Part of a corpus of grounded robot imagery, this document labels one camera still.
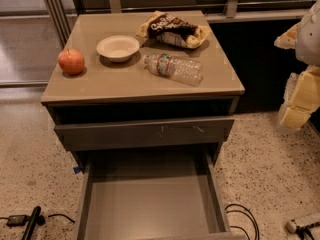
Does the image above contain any grey drawer cabinet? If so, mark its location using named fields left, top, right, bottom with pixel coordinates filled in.
left=40, top=10, right=246, bottom=240

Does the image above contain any white paper bowl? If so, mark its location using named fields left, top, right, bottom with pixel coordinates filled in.
left=96, top=35, right=140, bottom=63

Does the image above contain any clear plastic water bottle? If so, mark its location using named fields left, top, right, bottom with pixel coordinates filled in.
left=143, top=54, right=203, bottom=87

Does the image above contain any blue tape piece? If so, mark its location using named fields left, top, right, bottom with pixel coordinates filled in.
left=73, top=167, right=81, bottom=174

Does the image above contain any white power strip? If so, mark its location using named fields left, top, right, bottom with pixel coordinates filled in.
left=286, top=212, right=320, bottom=233

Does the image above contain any black handheld tool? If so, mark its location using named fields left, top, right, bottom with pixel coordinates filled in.
left=21, top=206, right=45, bottom=240

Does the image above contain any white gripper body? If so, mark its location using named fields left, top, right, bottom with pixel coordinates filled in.
left=295, top=0, right=320, bottom=66

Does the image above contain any open grey middle drawer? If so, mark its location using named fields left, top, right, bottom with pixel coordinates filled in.
left=73, top=148, right=245, bottom=240

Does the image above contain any black power adapter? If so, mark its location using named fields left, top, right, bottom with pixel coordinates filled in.
left=6, top=215, right=29, bottom=227

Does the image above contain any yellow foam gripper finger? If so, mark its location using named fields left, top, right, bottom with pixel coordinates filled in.
left=278, top=66, right=320, bottom=130
left=274, top=23, right=299, bottom=49

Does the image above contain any brown snack chip bag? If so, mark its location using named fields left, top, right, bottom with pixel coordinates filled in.
left=137, top=11, right=211, bottom=49

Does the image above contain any thin black adapter cable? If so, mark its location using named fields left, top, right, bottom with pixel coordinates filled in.
left=0, top=213, right=76, bottom=225

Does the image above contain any closed grey top drawer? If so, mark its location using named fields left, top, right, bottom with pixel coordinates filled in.
left=54, top=117, right=234, bottom=151

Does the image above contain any red apple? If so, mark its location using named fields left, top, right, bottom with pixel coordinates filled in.
left=58, top=48, right=85, bottom=75

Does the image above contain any black looped cable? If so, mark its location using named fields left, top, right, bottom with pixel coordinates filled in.
left=224, top=203, right=261, bottom=240

